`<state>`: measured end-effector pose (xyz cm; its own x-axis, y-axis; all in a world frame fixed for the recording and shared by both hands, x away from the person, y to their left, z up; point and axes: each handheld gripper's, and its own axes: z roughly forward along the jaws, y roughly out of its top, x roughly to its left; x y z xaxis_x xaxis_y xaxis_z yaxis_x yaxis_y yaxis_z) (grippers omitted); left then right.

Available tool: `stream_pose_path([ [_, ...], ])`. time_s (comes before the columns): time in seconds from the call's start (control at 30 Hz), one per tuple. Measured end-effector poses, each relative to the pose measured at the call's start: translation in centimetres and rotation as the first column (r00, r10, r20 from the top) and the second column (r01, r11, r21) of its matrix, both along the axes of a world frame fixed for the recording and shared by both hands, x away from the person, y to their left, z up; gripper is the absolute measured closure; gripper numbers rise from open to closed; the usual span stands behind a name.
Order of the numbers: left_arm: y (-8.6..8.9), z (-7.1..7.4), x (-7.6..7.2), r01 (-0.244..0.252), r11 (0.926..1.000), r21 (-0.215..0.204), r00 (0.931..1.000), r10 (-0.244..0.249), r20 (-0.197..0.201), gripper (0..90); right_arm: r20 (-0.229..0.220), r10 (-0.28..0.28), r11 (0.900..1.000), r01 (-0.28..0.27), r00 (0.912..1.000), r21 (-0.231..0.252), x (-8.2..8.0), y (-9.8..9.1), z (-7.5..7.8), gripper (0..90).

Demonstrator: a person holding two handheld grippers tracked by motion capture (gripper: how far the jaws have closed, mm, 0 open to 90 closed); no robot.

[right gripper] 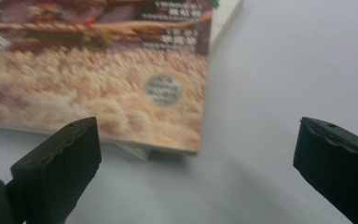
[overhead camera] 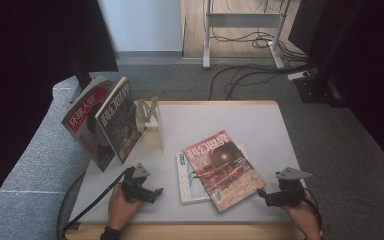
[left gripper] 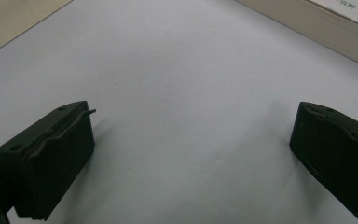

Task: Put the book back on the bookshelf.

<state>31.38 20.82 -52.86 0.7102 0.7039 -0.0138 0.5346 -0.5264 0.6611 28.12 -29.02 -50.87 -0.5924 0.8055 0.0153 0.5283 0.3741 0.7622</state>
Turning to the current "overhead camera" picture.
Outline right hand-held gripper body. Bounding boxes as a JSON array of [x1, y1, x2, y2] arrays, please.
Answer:
[[273, 167, 314, 208]]

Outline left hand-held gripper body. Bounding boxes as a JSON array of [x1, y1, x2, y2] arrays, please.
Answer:
[[121, 162, 155, 203]]

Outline white book green title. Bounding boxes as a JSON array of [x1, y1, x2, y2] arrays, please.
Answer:
[[175, 144, 251, 205]]

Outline red orange cover magazine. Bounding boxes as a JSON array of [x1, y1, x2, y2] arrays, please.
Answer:
[[182, 129, 267, 213]]

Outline beige expandable book rack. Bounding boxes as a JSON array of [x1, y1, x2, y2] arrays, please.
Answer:
[[134, 96, 165, 155]]

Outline portrait cover magazine red banner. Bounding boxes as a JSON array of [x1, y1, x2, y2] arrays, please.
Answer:
[[60, 76, 118, 173]]

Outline person's left hand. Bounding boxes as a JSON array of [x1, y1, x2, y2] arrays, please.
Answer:
[[108, 184, 143, 231]]

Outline person's right hand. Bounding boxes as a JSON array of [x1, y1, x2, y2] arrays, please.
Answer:
[[280, 199, 324, 240]]

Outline white power strip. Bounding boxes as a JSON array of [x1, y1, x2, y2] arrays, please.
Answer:
[[287, 70, 312, 82]]

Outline black curtain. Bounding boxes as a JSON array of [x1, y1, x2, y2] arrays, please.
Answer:
[[0, 0, 119, 221], [288, 0, 384, 178]]

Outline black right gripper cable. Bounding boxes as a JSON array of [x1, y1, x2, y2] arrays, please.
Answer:
[[302, 189, 324, 234]]

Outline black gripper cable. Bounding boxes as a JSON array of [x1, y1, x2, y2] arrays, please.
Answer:
[[302, 189, 324, 234], [56, 168, 134, 240]]

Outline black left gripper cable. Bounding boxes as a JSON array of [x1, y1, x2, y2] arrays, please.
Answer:
[[56, 168, 134, 240]]

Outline black stand with base plate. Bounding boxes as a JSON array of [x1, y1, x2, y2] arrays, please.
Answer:
[[293, 0, 349, 108], [67, 49, 93, 103]]

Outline black floor cable bundle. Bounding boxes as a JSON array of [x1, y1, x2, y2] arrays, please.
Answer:
[[208, 62, 314, 102], [209, 26, 309, 63]]

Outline white metal desk frame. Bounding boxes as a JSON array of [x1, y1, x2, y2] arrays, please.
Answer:
[[202, 0, 293, 70]]

